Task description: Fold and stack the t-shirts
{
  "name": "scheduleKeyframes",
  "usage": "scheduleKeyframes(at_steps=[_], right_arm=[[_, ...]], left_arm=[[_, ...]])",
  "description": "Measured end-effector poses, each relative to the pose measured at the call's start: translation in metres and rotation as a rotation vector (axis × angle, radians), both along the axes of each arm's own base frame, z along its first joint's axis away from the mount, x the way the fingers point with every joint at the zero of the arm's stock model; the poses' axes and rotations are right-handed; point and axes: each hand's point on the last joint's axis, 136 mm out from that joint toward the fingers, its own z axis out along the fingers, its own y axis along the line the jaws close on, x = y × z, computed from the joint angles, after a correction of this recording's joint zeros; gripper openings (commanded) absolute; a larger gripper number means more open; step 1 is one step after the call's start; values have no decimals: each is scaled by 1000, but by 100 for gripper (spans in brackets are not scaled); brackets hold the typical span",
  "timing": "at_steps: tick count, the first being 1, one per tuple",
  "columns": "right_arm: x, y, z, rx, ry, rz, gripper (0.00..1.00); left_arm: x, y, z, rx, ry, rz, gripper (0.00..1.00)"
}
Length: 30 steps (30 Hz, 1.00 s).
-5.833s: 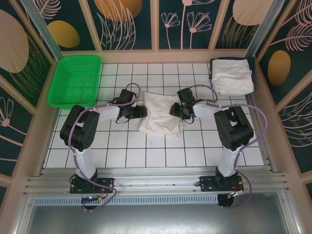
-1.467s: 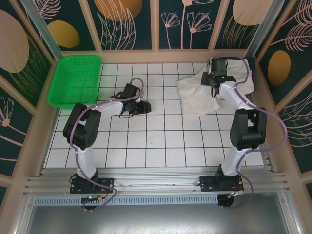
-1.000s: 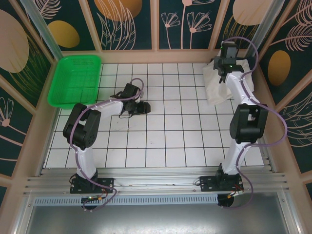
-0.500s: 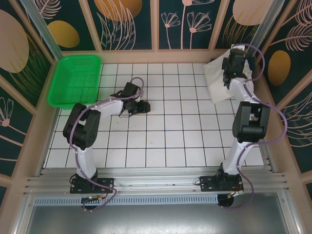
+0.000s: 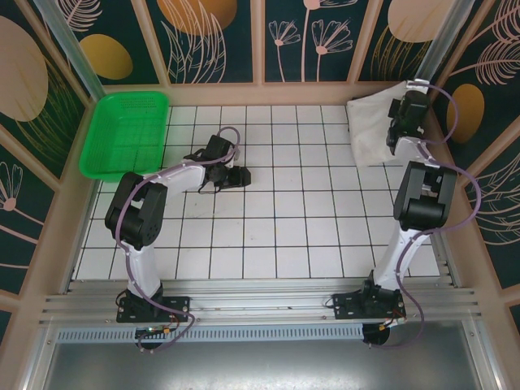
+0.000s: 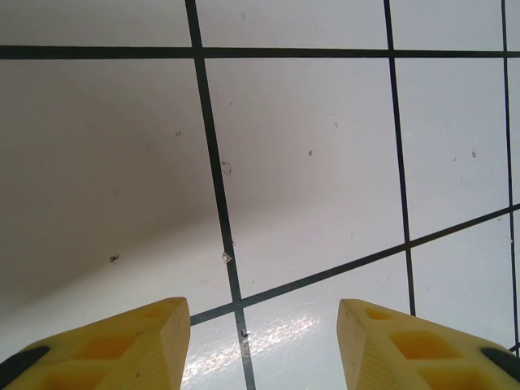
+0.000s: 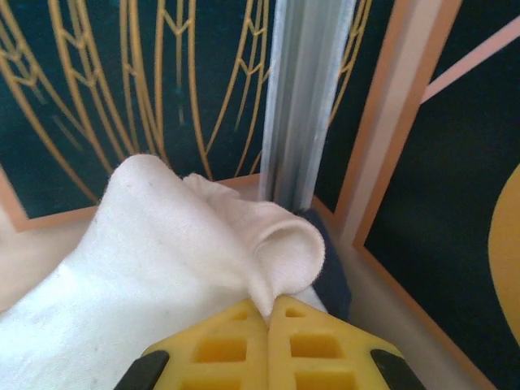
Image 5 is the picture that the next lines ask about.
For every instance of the white t-shirt with robot print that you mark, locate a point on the white t-shirt with robot print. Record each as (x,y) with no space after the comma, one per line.
(369,130)

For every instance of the green plastic basket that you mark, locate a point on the green plastic basket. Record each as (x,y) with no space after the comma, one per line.
(122,134)

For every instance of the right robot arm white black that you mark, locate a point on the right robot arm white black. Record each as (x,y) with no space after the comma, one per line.
(422,203)

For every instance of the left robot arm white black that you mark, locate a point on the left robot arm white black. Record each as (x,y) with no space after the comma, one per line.
(134,211)

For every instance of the grey metal sheet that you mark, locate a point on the grey metal sheet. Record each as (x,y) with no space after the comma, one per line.
(260,365)

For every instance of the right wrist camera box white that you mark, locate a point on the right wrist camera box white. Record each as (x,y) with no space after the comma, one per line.
(416,85)

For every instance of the aluminium corner post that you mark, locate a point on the aluminium corner post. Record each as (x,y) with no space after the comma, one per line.
(74,53)
(439,40)

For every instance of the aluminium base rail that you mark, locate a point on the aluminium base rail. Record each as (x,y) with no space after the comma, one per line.
(260,292)

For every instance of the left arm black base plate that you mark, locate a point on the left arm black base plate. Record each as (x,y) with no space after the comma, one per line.
(178,304)

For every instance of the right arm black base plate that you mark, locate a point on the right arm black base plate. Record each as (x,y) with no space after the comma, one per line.
(345,304)

